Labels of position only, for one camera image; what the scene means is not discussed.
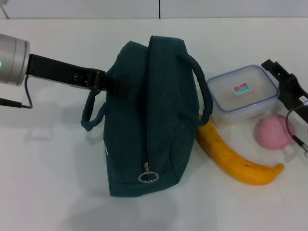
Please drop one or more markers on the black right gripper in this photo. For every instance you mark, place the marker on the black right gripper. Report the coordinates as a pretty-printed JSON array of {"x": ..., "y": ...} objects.
[{"x": 293, "y": 93}]

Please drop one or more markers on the yellow banana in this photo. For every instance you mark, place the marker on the yellow banana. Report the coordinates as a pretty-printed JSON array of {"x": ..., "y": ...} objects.
[{"x": 223, "y": 154}]

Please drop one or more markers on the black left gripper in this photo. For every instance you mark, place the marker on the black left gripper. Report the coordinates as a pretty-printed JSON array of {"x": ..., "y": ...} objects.
[{"x": 60, "y": 73}]

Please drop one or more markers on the clear plastic food container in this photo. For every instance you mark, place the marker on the clear plastic food container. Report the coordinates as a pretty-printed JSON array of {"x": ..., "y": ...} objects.
[{"x": 228, "y": 96}]

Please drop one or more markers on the pink peach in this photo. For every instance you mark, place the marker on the pink peach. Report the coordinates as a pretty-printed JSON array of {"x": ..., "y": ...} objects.
[{"x": 272, "y": 132}]

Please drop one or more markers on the dark teal insulated lunch bag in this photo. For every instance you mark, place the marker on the dark teal insulated lunch bag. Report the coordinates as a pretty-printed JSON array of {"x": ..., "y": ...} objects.
[{"x": 156, "y": 108}]

